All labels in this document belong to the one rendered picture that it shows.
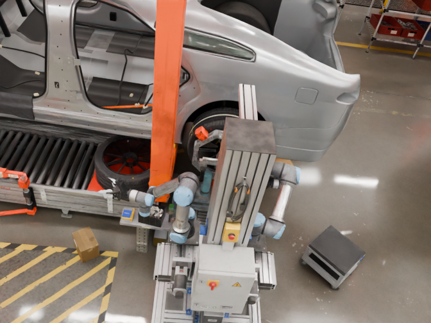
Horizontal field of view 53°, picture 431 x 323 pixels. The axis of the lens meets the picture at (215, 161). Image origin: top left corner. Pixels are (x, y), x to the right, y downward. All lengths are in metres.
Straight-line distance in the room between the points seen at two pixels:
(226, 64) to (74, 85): 1.29
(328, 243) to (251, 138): 2.09
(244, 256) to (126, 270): 1.58
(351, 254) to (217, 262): 1.75
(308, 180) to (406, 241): 1.18
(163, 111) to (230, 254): 1.10
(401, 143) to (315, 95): 2.69
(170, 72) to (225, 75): 0.71
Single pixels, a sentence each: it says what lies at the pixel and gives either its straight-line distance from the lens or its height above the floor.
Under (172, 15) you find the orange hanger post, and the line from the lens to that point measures 2.66.
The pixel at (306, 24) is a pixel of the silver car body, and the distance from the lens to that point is 5.22.
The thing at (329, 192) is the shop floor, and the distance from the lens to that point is 4.97.
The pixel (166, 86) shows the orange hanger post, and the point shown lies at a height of 1.73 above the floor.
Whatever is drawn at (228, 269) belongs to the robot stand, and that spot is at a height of 1.23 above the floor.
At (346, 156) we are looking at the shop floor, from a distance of 5.49.
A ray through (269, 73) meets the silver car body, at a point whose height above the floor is 1.62.
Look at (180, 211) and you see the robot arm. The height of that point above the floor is 1.26.
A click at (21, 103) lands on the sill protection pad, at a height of 0.93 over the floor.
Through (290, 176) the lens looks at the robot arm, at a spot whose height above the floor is 1.28.
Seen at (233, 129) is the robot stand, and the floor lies 2.03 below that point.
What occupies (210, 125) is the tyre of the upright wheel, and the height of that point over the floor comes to 1.13.
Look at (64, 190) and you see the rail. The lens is 4.06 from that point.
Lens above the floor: 3.43
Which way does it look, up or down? 44 degrees down
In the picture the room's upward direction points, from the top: 11 degrees clockwise
